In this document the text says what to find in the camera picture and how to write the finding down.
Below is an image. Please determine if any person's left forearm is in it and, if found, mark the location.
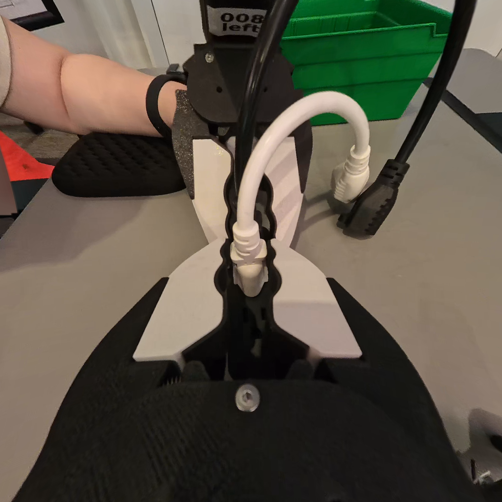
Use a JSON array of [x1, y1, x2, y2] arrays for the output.
[[0, 16, 157, 137]]

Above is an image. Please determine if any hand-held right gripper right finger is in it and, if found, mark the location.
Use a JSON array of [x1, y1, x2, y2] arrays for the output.
[[269, 240, 363, 360]]

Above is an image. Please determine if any green plastic bin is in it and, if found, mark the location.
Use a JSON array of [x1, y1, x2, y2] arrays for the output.
[[279, 0, 452, 127]]

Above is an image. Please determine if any red fabric item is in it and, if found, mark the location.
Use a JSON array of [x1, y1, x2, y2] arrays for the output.
[[0, 131, 54, 183]]

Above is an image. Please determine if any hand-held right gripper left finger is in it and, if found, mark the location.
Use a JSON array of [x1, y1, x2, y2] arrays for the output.
[[133, 238, 233, 361]]

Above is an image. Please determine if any person's left hand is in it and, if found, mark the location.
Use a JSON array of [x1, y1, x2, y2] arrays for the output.
[[156, 83, 178, 130]]

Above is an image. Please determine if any black power strip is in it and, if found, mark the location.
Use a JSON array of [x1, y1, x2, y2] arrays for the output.
[[225, 292, 275, 381]]

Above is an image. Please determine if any black braided cable with plug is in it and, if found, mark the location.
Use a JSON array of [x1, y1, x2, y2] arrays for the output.
[[471, 431, 502, 487]]

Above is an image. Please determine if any black power cord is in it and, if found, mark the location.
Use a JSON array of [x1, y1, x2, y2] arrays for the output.
[[233, 0, 478, 237]]

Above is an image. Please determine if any white power cord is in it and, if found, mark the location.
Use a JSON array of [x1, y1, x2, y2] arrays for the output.
[[229, 90, 372, 297]]

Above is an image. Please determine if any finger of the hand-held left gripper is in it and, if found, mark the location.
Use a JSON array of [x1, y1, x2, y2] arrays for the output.
[[192, 137, 236, 244], [263, 134, 304, 249]]

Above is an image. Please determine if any black framed board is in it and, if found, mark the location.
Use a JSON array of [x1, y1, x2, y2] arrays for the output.
[[0, 0, 65, 25]]

